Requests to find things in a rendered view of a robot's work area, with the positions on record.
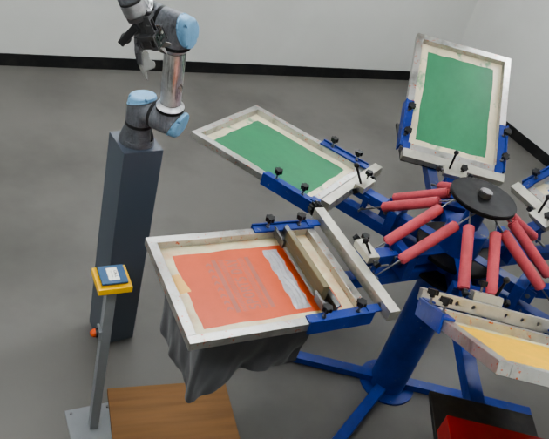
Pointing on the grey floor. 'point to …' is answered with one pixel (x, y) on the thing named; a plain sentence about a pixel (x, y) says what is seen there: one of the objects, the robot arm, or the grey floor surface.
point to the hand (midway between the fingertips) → (155, 67)
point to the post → (84, 428)
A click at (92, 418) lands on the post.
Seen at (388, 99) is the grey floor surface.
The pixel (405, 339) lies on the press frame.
